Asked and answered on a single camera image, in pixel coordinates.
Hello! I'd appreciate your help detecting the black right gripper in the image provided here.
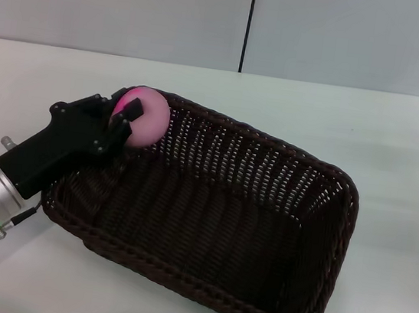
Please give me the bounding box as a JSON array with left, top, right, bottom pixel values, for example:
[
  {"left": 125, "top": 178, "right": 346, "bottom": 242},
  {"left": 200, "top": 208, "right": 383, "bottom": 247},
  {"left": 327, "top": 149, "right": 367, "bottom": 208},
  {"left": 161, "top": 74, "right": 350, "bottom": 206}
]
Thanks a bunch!
[{"left": 0, "top": 81, "right": 116, "bottom": 210}]

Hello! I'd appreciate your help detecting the pink ball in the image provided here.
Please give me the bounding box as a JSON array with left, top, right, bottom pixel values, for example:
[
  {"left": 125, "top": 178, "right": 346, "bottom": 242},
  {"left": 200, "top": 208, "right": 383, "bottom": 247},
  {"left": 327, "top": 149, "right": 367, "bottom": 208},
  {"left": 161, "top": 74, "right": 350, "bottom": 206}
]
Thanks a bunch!
[{"left": 106, "top": 82, "right": 175, "bottom": 154}]

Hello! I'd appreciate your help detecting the dark brown wicker basket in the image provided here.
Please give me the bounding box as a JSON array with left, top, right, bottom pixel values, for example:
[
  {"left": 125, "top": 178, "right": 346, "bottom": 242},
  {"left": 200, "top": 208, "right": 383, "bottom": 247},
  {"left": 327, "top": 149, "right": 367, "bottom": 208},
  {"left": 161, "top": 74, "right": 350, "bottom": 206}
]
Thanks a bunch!
[{"left": 30, "top": 75, "right": 372, "bottom": 313}]

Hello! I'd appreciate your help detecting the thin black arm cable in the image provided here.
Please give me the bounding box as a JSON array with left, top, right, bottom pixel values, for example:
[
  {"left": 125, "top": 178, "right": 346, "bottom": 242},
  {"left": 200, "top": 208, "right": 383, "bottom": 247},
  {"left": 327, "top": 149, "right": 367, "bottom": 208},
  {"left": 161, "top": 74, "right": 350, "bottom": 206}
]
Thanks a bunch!
[{"left": 2, "top": 195, "right": 41, "bottom": 236}]

